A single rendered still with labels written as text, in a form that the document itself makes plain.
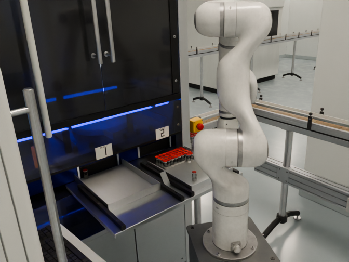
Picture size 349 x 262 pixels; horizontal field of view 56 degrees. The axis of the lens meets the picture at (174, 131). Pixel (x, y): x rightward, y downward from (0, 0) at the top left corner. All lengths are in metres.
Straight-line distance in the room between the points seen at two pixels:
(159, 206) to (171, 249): 0.80
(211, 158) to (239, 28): 0.39
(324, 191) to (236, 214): 1.31
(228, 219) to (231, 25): 0.60
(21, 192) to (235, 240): 0.67
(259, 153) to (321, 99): 1.88
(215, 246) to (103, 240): 0.76
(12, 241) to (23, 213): 0.07
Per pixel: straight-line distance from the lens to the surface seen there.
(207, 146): 0.99
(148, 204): 1.41
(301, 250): 2.63
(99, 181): 1.62
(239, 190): 1.07
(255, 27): 1.01
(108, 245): 1.84
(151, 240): 2.01
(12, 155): 0.85
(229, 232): 1.14
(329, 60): 2.78
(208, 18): 1.02
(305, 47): 10.50
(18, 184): 0.88
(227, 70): 1.00
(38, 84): 1.32
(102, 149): 1.58
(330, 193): 2.34
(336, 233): 2.87
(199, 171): 1.63
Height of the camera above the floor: 1.65
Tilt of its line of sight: 21 degrees down
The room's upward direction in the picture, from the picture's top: 2 degrees counter-clockwise
